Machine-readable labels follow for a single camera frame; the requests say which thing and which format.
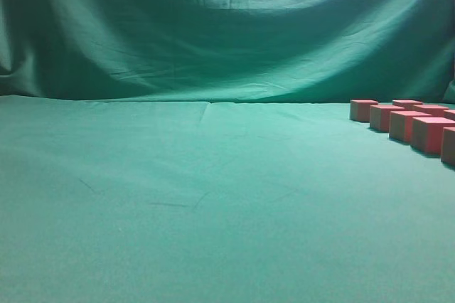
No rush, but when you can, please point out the red cube column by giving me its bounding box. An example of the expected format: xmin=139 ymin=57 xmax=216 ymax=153
xmin=370 ymin=105 xmax=405 ymax=132
xmin=392 ymin=100 xmax=423 ymax=111
xmin=444 ymin=110 xmax=455 ymax=121
xmin=412 ymin=104 xmax=450 ymax=117
xmin=389 ymin=110 xmax=430 ymax=144
xmin=410 ymin=117 xmax=454 ymax=155
xmin=441 ymin=127 xmax=455 ymax=167
xmin=349 ymin=100 xmax=379 ymax=122

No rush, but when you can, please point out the green cloth backdrop and cover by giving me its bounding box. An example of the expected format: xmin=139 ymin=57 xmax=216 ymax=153
xmin=1 ymin=0 xmax=454 ymax=302

